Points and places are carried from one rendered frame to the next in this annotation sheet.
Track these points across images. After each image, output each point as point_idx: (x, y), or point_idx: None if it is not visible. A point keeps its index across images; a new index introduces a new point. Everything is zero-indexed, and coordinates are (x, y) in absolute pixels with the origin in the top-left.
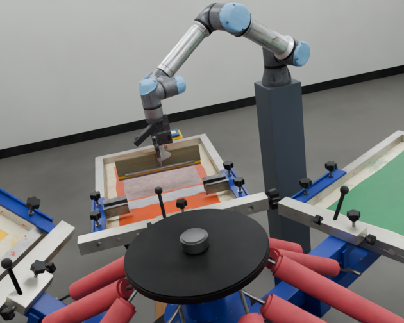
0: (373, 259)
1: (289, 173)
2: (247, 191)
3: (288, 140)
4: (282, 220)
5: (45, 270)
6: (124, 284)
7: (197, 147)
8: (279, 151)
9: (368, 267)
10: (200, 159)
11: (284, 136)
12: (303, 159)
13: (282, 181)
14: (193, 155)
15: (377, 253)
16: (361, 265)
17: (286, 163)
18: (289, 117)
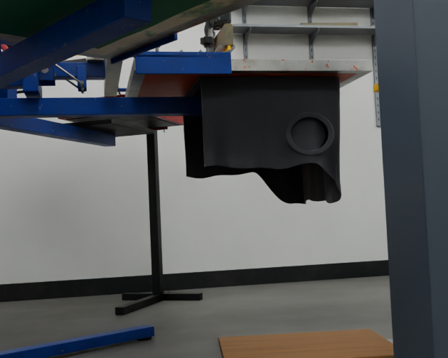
0: None
1: (396, 126)
2: (151, 51)
3: (393, 54)
4: (388, 233)
5: None
6: None
7: (223, 27)
8: (382, 76)
9: None
10: (225, 44)
11: (389, 45)
12: (415, 99)
13: (387, 140)
14: (222, 39)
15: (3, 64)
16: None
17: (392, 102)
18: (395, 6)
